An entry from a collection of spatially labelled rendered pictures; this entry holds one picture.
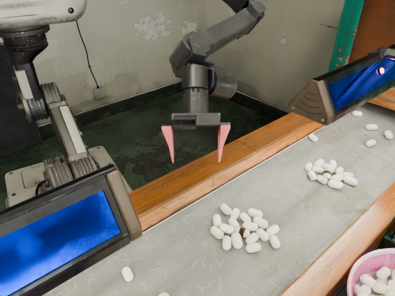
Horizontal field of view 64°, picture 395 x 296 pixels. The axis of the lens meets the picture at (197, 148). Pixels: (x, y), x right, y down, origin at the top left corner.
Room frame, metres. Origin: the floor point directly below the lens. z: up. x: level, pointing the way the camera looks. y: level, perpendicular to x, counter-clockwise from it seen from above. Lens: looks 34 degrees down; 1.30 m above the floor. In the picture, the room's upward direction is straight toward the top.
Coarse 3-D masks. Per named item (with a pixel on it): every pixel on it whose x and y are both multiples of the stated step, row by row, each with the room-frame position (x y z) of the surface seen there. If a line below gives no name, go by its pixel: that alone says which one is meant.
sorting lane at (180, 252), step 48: (336, 144) 0.86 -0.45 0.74; (384, 144) 0.86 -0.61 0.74; (240, 192) 0.62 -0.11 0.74; (288, 192) 0.62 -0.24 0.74; (336, 192) 0.62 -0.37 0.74; (144, 240) 0.47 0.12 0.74; (192, 240) 0.47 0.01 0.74; (288, 240) 0.47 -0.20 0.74; (96, 288) 0.35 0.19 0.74; (144, 288) 0.35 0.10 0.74; (192, 288) 0.35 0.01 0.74; (240, 288) 0.35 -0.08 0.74
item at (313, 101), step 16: (352, 64) 0.55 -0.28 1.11; (368, 64) 0.57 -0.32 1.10; (384, 64) 0.61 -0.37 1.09; (320, 80) 0.47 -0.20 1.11; (336, 80) 0.50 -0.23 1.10; (352, 80) 0.53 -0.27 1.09; (368, 80) 0.55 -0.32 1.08; (384, 80) 0.59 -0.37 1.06; (304, 96) 0.48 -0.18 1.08; (320, 96) 0.46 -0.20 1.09; (336, 96) 0.48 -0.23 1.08; (352, 96) 0.51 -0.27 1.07; (368, 96) 0.53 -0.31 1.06; (304, 112) 0.48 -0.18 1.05; (320, 112) 0.46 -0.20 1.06; (336, 112) 0.46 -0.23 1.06
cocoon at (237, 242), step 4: (236, 232) 0.47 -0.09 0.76; (232, 236) 0.46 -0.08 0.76; (236, 236) 0.46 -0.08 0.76; (240, 236) 0.46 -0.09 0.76; (232, 240) 0.45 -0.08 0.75; (236, 240) 0.45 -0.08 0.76; (240, 240) 0.45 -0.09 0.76; (236, 244) 0.44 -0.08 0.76; (240, 244) 0.44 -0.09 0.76; (236, 248) 0.44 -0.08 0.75
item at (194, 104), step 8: (200, 88) 0.61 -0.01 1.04; (184, 96) 0.61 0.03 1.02; (192, 96) 0.60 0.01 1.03; (200, 96) 0.60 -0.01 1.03; (208, 96) 0.62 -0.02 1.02; (184, 104) 0.60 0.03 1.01; (192, 104) 0.59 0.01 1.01; (200, 104) 0.59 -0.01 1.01; (208, 104) 0.61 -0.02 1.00; (184, 112) 0.59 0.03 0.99; (192, 112) 0.58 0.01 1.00; (200, 112) 0.58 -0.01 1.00; (208, 112) 0.59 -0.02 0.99; (192, 120) 0.58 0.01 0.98
